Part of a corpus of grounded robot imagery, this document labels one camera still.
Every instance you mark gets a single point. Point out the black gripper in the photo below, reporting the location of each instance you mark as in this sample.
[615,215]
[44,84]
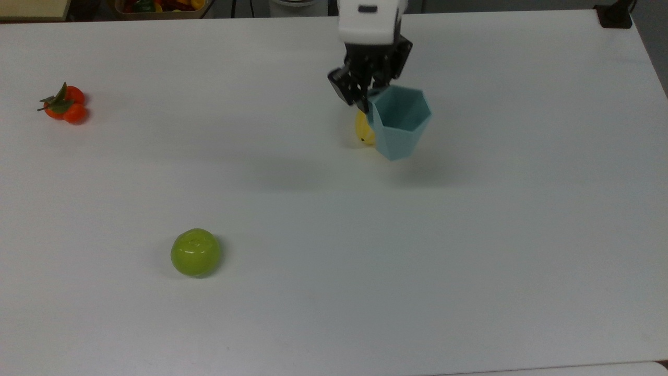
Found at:
[378,57]

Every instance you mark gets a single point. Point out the light blue hexagonal mug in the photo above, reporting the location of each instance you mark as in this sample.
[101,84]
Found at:
[402,130]

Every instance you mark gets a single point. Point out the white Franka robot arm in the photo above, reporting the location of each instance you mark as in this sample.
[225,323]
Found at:
[370,23]

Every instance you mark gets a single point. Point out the yellow banana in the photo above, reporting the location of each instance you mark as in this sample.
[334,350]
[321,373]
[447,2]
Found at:
[364,130]

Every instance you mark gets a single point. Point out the white round container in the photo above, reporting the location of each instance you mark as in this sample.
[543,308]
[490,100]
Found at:
[297,5]

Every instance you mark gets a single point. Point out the basket of toy fruit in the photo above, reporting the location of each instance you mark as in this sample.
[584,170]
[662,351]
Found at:
[156,8]

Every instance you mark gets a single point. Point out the green toy apple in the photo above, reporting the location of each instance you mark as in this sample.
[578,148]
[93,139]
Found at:
[195,253]

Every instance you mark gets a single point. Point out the black table clamp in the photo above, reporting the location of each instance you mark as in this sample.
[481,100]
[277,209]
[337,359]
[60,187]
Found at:
[616,13]

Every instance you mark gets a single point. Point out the orange toy tangerine cluster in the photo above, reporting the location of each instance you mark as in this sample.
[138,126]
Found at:
[70,109]

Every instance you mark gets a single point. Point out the beige wooden board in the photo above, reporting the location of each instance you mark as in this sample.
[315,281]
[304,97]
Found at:
[31,8]

